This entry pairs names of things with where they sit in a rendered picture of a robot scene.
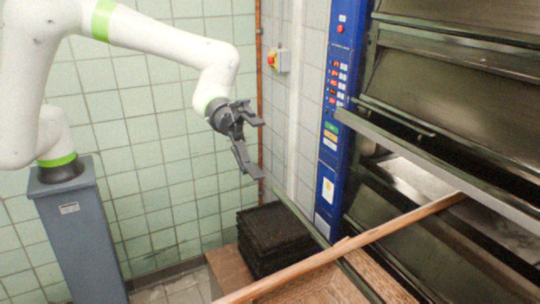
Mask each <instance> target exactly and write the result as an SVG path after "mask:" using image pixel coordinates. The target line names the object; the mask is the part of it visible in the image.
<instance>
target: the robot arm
mask: <svg viewBox="0 0 540 304"><path fill-rule="evenodd" d="M70 35H79V36H82V37H86V38H89V39H92V40H95V41H101V42H104V43H107V44H111V46H117V47H122V48H126V49H131V50H134V51H139V52H145V53H148V54H151V56H155V57H161V58H164V59H166V60H169V61H172V62H176V63H179V64H181V65H183V66H186V67H189V68H194V69H196V70H197V71H199V72H200V78H199V80H198V83H197V87H196V90H195V92H194V95H193V97H192V107H193V110H194V111H195V112H196V113H197V114H198V116H199V117H200V118H201V119H203V120H204V121H207V122H208V124H209V125H210V126H211V127H212V128H213V130H214V131H215V132H217V133H221V134H223V135H224V136H226V137H229V138H230V139H231V141H232V144H233V146H230V149H231V151H232V152H233V154H234V156H235V158H236V161H237V163H238V165H239V167H240V170H241V172H242V174H243V175H246V174H249V175H250V176H251V177H252V179H253V180H254V181H256V180H260V179H263V178H266V175H265V174H264V173H263V172H262V171H261V169H260V168H259V167H258V166H257V165H256V164H255V163H254V162H251V158H250V156H249V153H248V151H247V148H246V139H245V136H244V131H243V127H244V124H245V121H246V122H248V123H249V124H250V125H251V126H252V127H253V128H258V127H262V126H266V123H265V122H264V121H263V120H262V119H261V118H260V117H259V116H257V115H256V113H255V112H254V111H253V110H252V109H251V107H250V106H249V104H250V103H251V99H250V98H245V99H239V100H235V101H232V100H231V99H230V96H231V92H232V89H233V85H234V82H235V78H236V75H237V73H238V71H239V69H240V54H239V52H238V51H237V50H236V48H235V47H234V46H232V45H231V44H230V43H227V42H222V41H215V40H214V39H211V38H207V37H203V36H200V35H195V34H193V33H189V32H186V31H184V30H179V29H177V28H175V27H172V26H169V25H167V24H162V23H160V22H158V21H156V20H154V19H151V18H149V17H146V16H144V15H142V14H140V13H138V11H136V10H134V9H132V8H129V7H128V6H125V5H123V4H121V3H119V4H118V3H114V2H112V1H111V0H7V1H6V2H5V4H4V5H3V52H2V63H1V72H0V170H2V171H16V170H20V169H22V168H24V167H26V166H27V165H29V164H30V163H31V162H33V161H34V160H35V161H36V163H37V165H38V171H37V174H36V176H37V179H38V181H39V182H43V183H46V184H57V183H62V182H67V181H70V180H72V179H74V178H76V177H78V176H80V175H81V174H83V172H84V170H85V167H84V163H83V162H82V161H81V160H80V159H79V158H78V153H76V146H75V143H74V140H73V135H72V131H71V128H70V125H68V120H67V118H66V115H65V112H64V110H63V109H62V108H61V107H60V106H54V105H42V101H43V97H44V93H45V89H46V82H47V80H48V76H49V73H50V71H51V66H52V64H53V61H54V58H55V56H56V54H57V50H58V47H59V46H60V43H61V41H62V39H64V38H66V37H68V36H70ZM240 107H242V108H240ZM240 140H242V141H241V142H239V141H240ZM237 142H238V143H237Z"/></svg>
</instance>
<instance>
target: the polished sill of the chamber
mask: <svg viewBox="0 0 540 304"><path fill-rule="evenodd" d="M358 173H359V174H361V175H362V176H364V177H365V178H367V179H368V180H369V181H371V182H373V183H374V184H375V185H376V186H377V187H380V188H381V189H383V190H384V191H385V192H387V193H389V194H390V195H391V196H393V197H394V198H395V199H396V200H398V202H399V203H400V204H402V205H403V206H405V207H406V208H408V209H410V210H412V211H414V210H416V209H419V208H422V207H424V206H425V205H427V204H431V203H433V201H432V200H430V199H429V198H427V197H425V196H424V195H423V194H422V193H421V192H420V191H418V190H417V189H415V188H414V187H410V186H409V185H408V184H407V183H405V182H403V181H402V180H400V179H399V178H397V177H396V176H394V175H392V174H391V173H390V172H388V171H386V170H385V169H383V168H382V167H380V166H378V165H377V164H375V163H374V162H372V161H371V160H369V161H366V162H363V163H359V167H358ZM422 219H424V220H425V221H427V222H428V223H429V224H431V225H432V226H433V227H434V228H437V229H438V230H439V231H441V232H443V233H444V234H445V235H446V236H447V237H448V238H450V239H451V240H452V241H454V242H455V243H456V244H457V245H460V246H461V247H463V248H464V249H466V250H467V251H469V252H470V253H471V254H472V255H473V256H475V257H476V258H479V259H480V260H482V262H483V263H485V264H486V265H488V266H489V267H490V268H491V269H492V270H494V271H495V272H497V273H499V274H501V275H502V276H504V277H505V278H506V279H508V280H509V281H510V282H511V283H513V284H514V285H515V286H516V287H517V288H518V289H521V290H523V291H524V292H525V293H527V294H528V295H529V296H530V297H532V298H533V299H534V300H536V301H538V302H539V303H540V270H539V269H537V268H535V267H534V266H532V265H531V264H529V263H528V262H527V261H525V260H524V259H521V258H519V257H518V256H516V255H515V254H514V253H513V252H512V251H510V250H509V249H507V248H506V247H504V246H501V245H500V244H499V243H498V242H496V241H494V240H493V239H491V238H490V237H488V236H486V235H484V234H483V233H481V232H480V231H478V230H476V229H475V228H473V226H472V225H470V224H468V223H467V222H466V221H465V220H461V219H460V218H458V217H457V216H455V215H454V214H453V213H451V212H450V211H448V210H447V209H445V208H443V209H441V210H438V211H436V212H434V213H433V214H430V215H428V216H425V217H423V218H422Z"/></svg>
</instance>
